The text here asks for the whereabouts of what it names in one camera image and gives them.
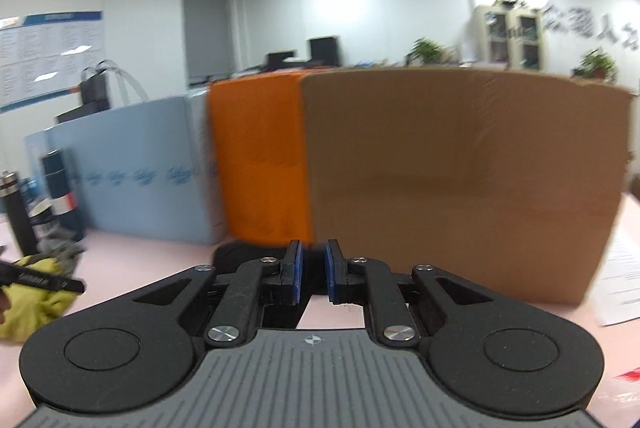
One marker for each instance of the dark blue carton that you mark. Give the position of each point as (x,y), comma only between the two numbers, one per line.
(62,197)

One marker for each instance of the large brown cardboard box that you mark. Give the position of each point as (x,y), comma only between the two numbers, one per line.
(507,179)

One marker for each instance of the yellow-green folded garment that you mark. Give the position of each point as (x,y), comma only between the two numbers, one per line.
(38,291)

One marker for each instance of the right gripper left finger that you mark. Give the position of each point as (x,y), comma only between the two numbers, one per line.
(134,349)

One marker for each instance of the orange cardboard box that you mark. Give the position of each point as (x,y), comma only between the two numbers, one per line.
(260,145)

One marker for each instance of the grey patterned cloth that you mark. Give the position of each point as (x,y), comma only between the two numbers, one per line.
(58,245)

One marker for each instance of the white paper sheet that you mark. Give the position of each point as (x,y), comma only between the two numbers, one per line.
(616,291)

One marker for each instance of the black computer monitor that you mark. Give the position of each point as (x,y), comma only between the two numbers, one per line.
(325,51)

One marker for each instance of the wall notice board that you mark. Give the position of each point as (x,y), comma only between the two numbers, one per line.
(43,56)

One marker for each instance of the black power adapter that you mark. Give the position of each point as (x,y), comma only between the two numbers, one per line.
(93,90)

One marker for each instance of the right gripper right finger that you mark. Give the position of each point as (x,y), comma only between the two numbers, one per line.
(489,351)

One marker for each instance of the black t-shirt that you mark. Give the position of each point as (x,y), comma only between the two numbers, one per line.
(229,256)

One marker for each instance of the black thermos bottle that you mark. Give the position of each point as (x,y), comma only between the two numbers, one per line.
(16,211)

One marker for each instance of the beige cabinet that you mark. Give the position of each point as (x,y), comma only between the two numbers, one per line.
(510,35)

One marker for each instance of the light blue cardboard box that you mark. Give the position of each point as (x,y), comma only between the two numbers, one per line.
(147,170)

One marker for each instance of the potted green plant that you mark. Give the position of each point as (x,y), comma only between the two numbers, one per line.
(425,52)
(597,65)

